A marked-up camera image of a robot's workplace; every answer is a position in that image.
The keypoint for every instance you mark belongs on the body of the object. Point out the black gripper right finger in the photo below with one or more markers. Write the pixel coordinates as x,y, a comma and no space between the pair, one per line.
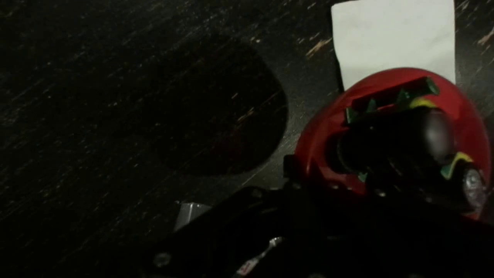
356,155

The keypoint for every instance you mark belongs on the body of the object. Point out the red bowl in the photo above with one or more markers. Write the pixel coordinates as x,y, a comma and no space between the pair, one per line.
464,129

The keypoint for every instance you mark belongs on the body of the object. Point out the green yellow toy car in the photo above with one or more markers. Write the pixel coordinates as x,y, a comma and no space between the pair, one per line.
464,178

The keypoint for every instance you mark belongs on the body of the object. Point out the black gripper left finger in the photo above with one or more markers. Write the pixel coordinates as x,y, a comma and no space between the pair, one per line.
294,172

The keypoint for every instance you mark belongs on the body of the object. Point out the white paper napkin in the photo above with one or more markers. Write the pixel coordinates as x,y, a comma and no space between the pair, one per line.
394,39

